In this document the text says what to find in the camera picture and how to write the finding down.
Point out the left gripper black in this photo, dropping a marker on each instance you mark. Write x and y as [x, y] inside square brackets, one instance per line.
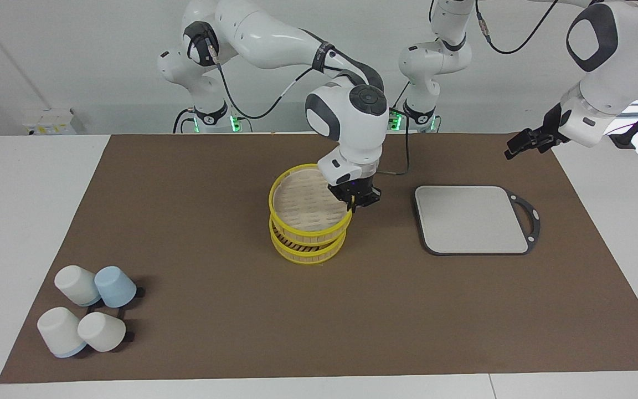
[551, 130]

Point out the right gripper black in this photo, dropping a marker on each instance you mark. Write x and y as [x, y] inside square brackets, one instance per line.
[360, 191]

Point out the yellow steamer tier with slats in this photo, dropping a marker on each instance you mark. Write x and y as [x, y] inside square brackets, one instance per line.
[305, 202]

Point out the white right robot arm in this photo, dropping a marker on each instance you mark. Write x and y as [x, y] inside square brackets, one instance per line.
[352, 119]

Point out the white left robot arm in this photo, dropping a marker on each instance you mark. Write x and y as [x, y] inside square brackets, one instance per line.
[612, 61]

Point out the yellow steamer base tier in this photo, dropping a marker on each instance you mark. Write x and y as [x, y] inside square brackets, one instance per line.
[305, 254]

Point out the grey cutting board black rim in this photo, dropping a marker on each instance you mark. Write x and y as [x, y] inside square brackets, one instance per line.
[463, 227]

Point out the brown table mat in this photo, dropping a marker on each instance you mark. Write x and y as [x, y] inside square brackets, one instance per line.
[214, 310]

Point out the light blue cup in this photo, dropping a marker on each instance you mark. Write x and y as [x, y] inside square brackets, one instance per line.
[115, 287]

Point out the white cup blue rim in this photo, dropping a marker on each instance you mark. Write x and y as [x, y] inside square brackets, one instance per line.
[58, 332]

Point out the white wall socket box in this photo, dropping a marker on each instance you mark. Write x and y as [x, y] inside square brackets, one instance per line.
[47, 122]

